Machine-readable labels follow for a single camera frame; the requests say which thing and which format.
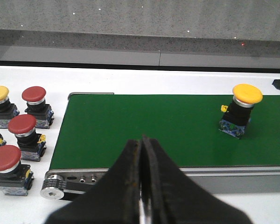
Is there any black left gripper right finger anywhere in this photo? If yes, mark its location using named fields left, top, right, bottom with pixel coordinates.
left=141, top=136, right=251, bottom=224

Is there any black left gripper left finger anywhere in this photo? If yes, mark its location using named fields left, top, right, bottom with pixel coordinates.
left=45, top=140, right=140, bottom=224

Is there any yellow mushroom push button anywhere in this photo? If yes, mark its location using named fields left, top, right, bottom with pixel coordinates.
left=218, top=84, right=263, bottom=139

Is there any conveyor end roller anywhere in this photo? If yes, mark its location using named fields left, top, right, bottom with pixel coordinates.
left=40, top=179, right=67, bottom=200

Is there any green conveyor belt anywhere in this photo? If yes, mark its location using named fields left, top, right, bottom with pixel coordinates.
left=50, top=94, right=280, bottom=169

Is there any red push button middle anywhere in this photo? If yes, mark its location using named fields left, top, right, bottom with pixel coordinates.
left=7, top=114, right=46, bottom=162

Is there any red push button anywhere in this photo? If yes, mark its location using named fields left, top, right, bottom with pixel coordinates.
left=7, top=114, right=46, bottom=162
left=21, top=86, right=54, bottom=129
left=0, top=145, right=34, bottom=196

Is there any red push button front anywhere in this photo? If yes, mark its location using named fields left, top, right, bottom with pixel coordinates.
left=0, top=145, right=34, bottom=196

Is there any red push button back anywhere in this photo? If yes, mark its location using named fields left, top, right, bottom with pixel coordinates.
left=21, top=86, right=54, bottom=129

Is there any yellow push button far left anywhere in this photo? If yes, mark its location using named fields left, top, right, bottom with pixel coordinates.
left=0, top=85, right=20, bottom=129

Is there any grey stone slab left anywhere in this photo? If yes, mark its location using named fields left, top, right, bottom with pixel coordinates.
left=0, top=0, right=280, bottom=56

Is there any aluminium conveyor side rail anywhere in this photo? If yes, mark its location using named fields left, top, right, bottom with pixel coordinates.
left=44, top=166, right=280, bottom=201

